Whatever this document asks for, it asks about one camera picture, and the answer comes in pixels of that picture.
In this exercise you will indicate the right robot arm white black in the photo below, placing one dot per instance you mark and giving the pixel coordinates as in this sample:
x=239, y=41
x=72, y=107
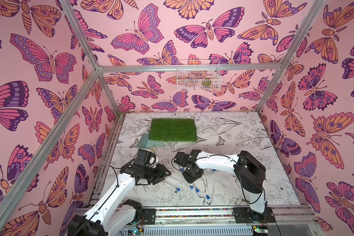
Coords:
x=250, y=173

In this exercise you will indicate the green object in basket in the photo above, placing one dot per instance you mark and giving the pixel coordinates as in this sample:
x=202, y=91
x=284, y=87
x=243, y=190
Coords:
x=206, y=83

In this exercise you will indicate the test tube blue stopper front-middle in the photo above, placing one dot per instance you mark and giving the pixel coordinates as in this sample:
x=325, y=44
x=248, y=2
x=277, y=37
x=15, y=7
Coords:
x=183, y=183

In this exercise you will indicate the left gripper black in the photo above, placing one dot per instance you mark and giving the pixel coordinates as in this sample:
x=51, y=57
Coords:
x=160, y=172

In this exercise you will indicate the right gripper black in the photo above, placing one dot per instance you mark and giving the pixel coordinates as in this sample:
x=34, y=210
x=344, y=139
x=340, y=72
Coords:
x=190, y=170

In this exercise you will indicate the white wire basket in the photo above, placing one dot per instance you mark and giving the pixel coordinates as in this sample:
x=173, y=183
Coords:
x=190, y=77

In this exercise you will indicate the green artificial grass mat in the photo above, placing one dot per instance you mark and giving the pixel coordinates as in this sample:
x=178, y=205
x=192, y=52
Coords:
x=173, y=130

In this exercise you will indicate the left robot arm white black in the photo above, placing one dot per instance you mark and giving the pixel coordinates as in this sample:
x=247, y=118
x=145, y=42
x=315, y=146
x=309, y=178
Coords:
x=111, y=213

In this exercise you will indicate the test tube blue stopper front-left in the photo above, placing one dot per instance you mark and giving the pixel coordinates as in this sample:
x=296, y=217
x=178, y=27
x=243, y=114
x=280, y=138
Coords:
x=174, y=188

